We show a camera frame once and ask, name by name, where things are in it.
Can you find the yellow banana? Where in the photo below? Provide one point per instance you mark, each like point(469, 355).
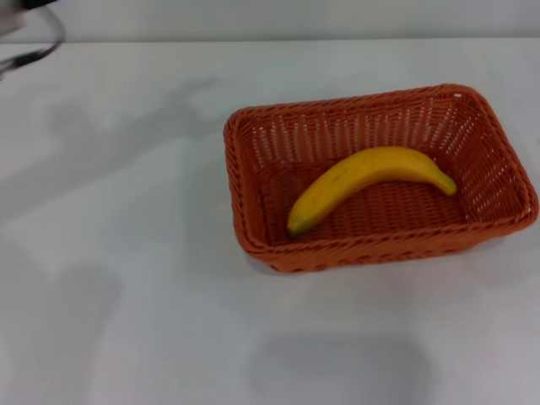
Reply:
point(358, 177)

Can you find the orange woven plastic basket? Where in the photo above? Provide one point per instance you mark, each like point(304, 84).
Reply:
point(379, 211)

